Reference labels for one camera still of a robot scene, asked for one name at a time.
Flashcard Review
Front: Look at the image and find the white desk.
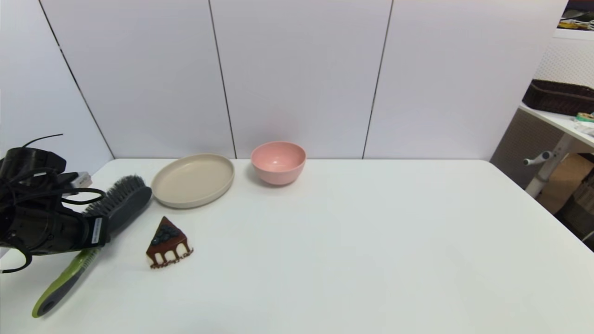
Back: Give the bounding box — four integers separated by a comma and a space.
518, 103, 594, 199

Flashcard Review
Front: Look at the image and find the dark woven basket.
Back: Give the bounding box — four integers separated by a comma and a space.
523, 78, 594, 116

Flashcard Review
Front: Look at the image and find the white desk crank handle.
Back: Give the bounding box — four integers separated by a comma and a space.
523, 150, 556, 167

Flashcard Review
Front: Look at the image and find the pink bowl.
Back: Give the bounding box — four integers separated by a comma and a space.
250, 141, 308, 187

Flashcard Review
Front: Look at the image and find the grey perforated partition panel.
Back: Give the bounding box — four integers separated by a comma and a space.
491, 108, 565, 189

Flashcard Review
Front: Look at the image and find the chocolate cake slice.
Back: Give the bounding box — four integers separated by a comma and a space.
145, 216, 194, 270

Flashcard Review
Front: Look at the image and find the thin black cable tie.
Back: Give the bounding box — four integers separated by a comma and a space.
22, 134, 64, 148

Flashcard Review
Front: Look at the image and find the grey brush with green handle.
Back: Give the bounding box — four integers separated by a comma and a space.
31, 174, 153, 319

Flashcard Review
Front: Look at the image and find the beige round plate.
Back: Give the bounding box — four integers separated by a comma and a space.
151, 153, 236, 210

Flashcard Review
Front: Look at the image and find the black looping arm cable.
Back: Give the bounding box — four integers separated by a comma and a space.
46, 171, 107, 207

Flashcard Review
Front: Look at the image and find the brown cardboard box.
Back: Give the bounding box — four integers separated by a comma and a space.
537, 153, 594, 215

